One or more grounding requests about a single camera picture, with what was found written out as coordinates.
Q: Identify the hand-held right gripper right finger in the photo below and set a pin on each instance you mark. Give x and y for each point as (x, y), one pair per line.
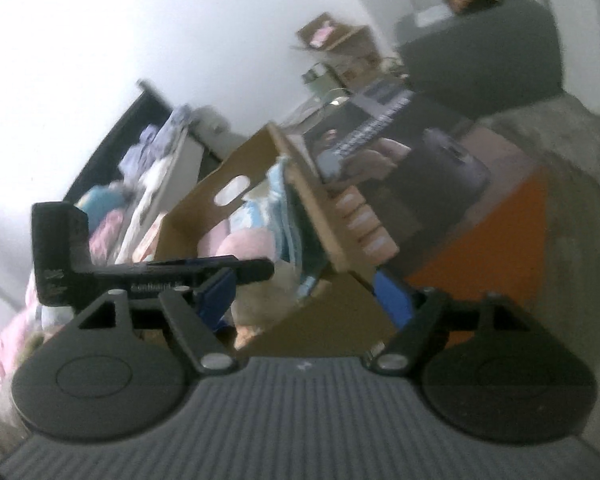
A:
(392, 300)

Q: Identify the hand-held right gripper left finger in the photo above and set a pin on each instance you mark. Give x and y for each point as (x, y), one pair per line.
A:
(215, 302)

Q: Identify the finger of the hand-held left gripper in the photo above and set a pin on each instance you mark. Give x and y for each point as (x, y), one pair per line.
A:
(220, 261)
(252, 271)

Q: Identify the pink plush toy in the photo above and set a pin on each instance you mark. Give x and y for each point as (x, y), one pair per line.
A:
(245, 245)

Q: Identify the brown cardboard box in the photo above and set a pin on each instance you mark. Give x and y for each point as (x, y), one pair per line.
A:
(330, 320)

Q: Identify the teal plush blanket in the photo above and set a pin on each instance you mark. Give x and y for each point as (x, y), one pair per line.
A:
(102, 205)

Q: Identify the white quilted mattress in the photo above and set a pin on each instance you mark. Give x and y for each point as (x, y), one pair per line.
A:
(170, 175)

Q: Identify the pink quilt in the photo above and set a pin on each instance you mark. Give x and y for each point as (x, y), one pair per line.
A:
(10, 340)

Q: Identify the black printed carton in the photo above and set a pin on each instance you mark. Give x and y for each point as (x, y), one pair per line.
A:
(430, 200)

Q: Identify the orange mat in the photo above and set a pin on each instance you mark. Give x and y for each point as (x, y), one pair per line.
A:
(505, 240)

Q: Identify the purple clothes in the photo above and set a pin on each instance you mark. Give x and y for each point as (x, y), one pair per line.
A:
(165, 135)

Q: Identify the black headboard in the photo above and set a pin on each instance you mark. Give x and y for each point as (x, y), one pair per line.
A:
(125, 130)

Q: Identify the green bag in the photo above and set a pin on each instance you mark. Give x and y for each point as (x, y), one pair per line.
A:
(322, 80)

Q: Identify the open cardboard box with clutter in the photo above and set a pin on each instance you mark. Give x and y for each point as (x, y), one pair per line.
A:
(350, 40)

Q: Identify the black cabinet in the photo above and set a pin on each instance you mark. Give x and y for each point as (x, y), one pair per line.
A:
(495, 50)

